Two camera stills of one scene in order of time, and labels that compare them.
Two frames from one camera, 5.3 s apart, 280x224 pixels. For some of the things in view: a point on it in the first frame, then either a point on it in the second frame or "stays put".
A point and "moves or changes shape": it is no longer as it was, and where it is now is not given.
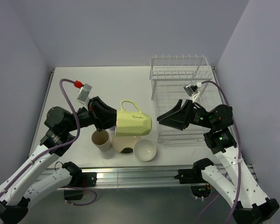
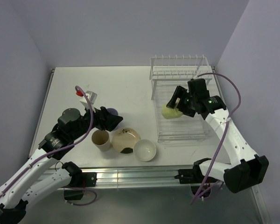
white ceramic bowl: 144,150 stays put
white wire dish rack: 169,75 stays put
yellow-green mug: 132,123 moves or changes shape
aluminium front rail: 149,176 stays put
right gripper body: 197,116 to 188,108
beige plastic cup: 101,140 stays put
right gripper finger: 178,107 to 180,92
